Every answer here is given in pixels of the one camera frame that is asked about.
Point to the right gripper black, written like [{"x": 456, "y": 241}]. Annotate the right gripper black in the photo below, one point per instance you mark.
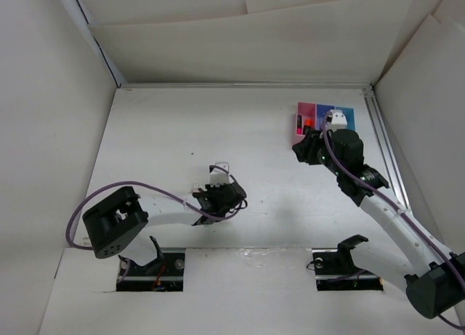
[{"x": 308, "y": 144}]

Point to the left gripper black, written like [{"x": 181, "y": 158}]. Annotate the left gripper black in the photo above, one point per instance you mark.
[{"x": 210, "y": 189}]

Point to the orange highlighter black body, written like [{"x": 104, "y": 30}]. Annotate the orange highlighter black body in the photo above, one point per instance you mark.
[{"x": 308, "y": 126}]

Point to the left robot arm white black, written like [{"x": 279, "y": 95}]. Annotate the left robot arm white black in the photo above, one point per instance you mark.
[{"x": 117, "y": 225}]

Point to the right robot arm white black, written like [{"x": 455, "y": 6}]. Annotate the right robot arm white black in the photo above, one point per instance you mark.
[{"x": 430, "y": 273}]

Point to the light blue container box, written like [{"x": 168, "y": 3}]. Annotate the light blue container box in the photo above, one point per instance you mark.
[{"x": 349, "y": 115}]

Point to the dark blue container box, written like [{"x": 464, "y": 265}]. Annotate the dark blue container box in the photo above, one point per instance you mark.
[{"x": 321, "y": 111}]

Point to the pink container box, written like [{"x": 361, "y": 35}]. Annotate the pink container box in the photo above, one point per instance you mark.
[{"x": 308, "y": 111}]

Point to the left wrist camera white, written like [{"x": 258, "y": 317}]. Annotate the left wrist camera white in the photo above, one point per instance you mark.
[{"x": 219, "y": 174}]

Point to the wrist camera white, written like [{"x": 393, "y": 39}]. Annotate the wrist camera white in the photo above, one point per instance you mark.
[
  {"x": 335, "y": 120},
  {"x": 219, "y": 174}
]

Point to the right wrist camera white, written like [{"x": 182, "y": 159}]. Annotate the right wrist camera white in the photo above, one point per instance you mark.
[{"x": 335, "y": 120}]

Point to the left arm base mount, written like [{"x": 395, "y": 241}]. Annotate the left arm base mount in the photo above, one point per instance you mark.
[{"x": 164, "y": 274}]

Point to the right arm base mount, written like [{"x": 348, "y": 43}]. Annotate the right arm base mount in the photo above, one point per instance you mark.
[{"x": 335, "y": 270}]

